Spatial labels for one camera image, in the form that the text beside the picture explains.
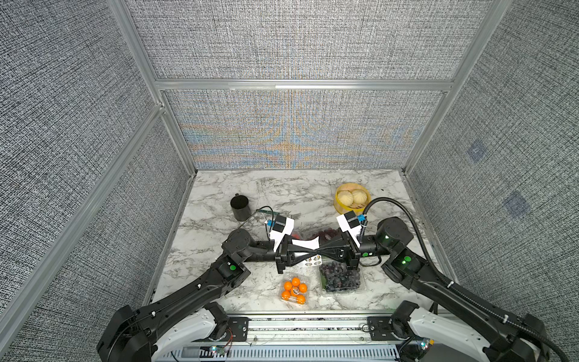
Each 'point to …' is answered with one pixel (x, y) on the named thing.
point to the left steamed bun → (345, 197)
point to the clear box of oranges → (287, 283)
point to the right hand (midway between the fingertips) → (318, 250)
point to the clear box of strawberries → (295, 234)
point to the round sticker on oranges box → (295, 290)
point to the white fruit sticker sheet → (311, 243)
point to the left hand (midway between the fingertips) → (318, 253)
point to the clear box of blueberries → (336, 276)
